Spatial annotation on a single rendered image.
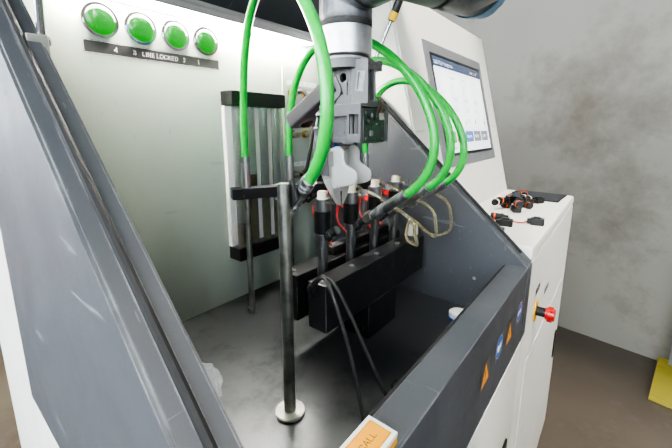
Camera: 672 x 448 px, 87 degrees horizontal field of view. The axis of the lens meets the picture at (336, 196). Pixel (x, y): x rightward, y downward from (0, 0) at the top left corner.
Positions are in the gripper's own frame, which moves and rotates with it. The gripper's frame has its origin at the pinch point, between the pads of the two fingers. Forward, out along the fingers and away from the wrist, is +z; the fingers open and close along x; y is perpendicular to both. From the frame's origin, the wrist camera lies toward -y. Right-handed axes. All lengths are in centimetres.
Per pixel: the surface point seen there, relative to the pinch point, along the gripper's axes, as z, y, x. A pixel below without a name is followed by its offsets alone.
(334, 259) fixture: 13.1, -4.4, 4.8
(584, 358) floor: 112, 30, 173
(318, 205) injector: 1.6, -2.6, -1.3
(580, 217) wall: 41, 19, 200
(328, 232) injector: 6.1, -1.2, -0.6
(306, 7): -22.7, 7.9, -14.2
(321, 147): -8.6, 10.7, -15.5
